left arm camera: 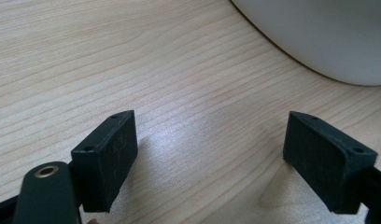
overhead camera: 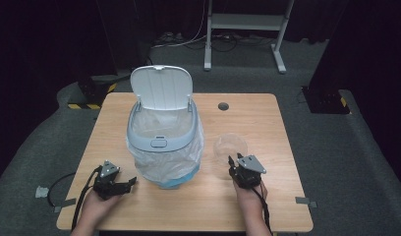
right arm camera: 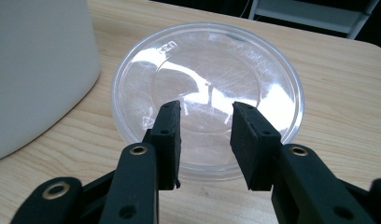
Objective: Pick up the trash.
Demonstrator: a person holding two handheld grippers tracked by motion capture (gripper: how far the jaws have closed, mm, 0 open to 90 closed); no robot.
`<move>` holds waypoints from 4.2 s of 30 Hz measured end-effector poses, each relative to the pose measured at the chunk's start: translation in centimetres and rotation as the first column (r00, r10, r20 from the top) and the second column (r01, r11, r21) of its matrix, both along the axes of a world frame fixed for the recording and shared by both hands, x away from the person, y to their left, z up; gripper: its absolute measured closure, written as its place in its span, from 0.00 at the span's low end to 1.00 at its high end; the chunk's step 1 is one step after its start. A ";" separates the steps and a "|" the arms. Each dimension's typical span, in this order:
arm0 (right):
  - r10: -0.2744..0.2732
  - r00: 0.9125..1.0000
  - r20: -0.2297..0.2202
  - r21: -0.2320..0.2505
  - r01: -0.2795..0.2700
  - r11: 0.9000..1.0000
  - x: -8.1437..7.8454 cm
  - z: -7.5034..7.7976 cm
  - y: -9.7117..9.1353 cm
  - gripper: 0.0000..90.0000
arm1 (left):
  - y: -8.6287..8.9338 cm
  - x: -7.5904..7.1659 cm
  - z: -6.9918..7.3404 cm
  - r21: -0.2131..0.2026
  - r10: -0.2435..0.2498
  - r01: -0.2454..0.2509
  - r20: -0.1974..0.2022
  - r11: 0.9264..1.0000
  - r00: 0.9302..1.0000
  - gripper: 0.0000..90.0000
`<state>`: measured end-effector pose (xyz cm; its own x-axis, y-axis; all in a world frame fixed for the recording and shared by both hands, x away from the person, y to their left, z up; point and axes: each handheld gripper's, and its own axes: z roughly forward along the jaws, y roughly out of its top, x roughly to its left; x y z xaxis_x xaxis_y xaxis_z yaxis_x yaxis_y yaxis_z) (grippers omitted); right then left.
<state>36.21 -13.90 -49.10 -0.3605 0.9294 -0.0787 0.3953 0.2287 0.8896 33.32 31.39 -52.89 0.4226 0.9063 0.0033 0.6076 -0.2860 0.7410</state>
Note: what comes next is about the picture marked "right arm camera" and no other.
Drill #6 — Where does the grey metal stand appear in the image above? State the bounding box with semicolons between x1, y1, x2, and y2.
247;0;381;40

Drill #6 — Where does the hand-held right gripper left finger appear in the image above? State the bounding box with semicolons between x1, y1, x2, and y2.
143;100;183;191

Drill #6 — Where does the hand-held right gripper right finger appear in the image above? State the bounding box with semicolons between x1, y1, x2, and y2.
230;101;284;191

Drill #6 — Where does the clear round plastic bowl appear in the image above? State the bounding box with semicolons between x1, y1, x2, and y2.
110;21;305;182

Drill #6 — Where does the square frosted plastic container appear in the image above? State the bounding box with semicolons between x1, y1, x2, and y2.
0;0;102;162

